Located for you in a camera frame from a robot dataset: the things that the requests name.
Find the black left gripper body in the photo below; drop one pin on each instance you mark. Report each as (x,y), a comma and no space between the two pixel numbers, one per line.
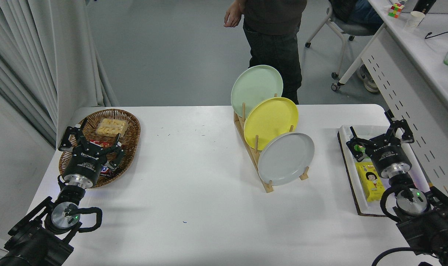
(84,162)

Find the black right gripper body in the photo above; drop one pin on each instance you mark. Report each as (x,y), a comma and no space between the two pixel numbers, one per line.
(390,155)

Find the grey plate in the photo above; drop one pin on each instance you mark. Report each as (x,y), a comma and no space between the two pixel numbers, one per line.
(284,159)

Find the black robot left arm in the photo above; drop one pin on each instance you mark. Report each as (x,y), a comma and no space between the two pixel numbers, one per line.
(31,244)

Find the person's forearm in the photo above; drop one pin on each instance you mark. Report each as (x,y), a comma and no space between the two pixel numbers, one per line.
(240,2)

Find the yellow plate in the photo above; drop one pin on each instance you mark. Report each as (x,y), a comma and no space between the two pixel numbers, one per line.
(270,120)

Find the wooden plate rack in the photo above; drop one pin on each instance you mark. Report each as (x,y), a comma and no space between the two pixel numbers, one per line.
(269,187)

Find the pale green plate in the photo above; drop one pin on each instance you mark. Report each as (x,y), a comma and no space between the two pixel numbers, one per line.
(255,87)

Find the person's hand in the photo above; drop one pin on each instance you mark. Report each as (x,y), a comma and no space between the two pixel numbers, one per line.
(235,16)

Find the green snack pack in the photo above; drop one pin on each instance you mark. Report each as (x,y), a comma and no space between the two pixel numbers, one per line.
(358,149)

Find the brown candy bar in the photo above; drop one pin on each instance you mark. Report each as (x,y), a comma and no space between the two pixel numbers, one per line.
(106,170)

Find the red candy bar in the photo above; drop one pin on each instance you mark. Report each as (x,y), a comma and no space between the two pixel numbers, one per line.
(98,142)

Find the brown wicker basket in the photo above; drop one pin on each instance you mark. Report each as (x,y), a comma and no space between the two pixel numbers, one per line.
(129,129)

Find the clear pack of biscuits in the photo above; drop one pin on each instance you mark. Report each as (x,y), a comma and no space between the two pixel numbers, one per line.
(112,126)

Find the yellow snack pack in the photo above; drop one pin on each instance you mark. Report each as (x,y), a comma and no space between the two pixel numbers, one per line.
(371,184)

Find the white foam tray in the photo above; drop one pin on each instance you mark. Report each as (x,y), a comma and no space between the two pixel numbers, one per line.
(359,195)

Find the pale grey curtain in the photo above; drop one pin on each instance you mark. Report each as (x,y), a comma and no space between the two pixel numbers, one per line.
(43,55)

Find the grey office chair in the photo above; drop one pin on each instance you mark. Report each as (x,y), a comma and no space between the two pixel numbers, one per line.
(356,30)

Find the white paper cup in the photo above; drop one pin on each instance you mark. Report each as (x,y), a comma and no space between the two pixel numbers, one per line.
(416,18)

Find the colourful puzzle cube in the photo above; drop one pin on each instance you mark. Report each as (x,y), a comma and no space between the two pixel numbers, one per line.
(395,10)

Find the black device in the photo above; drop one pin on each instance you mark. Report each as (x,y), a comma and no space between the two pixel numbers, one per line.
(425,4)

